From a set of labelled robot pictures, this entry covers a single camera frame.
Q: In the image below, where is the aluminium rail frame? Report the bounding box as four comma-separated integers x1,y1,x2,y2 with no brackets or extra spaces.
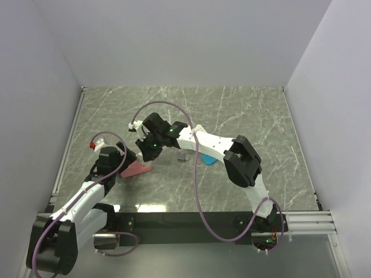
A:
32,86,89,224

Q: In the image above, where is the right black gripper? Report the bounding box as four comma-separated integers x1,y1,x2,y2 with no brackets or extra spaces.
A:
136,133,164,163

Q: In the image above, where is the small grey plug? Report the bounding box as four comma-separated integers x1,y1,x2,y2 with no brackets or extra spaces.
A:
177,153,188,163

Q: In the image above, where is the pink triangular power strip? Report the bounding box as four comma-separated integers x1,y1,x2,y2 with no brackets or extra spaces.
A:
120,158,152,178

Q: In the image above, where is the white square plug adapter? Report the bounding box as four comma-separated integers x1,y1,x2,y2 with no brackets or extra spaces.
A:
137,152,144,163

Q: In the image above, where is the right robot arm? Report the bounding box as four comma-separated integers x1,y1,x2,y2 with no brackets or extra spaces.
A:
128,112,277,232

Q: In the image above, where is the blue square plug adapter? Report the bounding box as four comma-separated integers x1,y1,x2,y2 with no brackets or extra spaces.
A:
201,154,217,166

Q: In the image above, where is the white triangular power strip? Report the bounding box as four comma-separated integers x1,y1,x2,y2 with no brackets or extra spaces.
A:
177,125,206,151

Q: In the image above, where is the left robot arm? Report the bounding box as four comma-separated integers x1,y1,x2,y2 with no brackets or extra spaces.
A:
26,142,137,275

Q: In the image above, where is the black base beam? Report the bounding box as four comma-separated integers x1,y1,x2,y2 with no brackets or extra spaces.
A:
114,211,261,247

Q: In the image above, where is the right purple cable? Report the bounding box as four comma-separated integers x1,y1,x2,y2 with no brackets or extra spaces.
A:
132,100,286,255

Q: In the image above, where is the purple cable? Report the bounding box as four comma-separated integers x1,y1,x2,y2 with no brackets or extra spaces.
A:
132,100,286,255
31,131,140,278

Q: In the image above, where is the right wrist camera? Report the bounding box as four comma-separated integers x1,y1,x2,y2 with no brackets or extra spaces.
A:
128,120,143,134

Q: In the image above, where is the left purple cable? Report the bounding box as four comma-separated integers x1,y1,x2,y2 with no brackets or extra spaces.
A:
31,131,140,278

